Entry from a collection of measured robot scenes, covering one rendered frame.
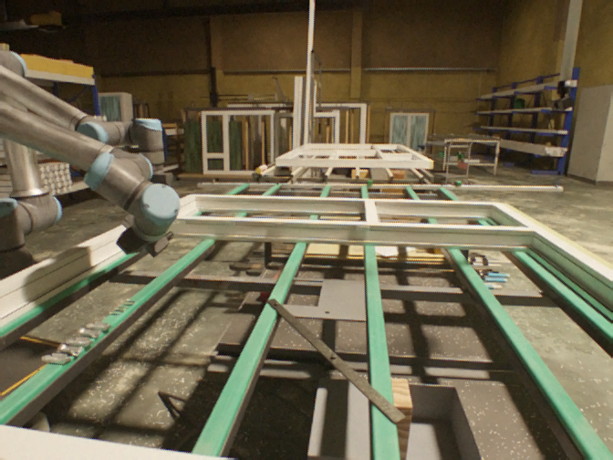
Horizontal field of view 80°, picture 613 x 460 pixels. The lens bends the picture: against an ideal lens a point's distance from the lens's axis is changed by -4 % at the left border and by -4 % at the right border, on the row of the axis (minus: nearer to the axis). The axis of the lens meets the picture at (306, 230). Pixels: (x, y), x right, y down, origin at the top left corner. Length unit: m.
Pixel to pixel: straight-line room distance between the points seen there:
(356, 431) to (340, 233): 0.71
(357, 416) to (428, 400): 0.21
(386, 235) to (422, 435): 0.65
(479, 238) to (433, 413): 0.63
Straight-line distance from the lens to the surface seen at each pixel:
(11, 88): 1.71
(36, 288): 1.13
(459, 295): 1.15
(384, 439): 0.60
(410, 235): 1.36
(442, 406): 1.04
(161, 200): 0.93
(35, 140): 1.16
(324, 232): 1.35
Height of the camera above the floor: 1.28
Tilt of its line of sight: 16 degrees down
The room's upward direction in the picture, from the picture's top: straight up
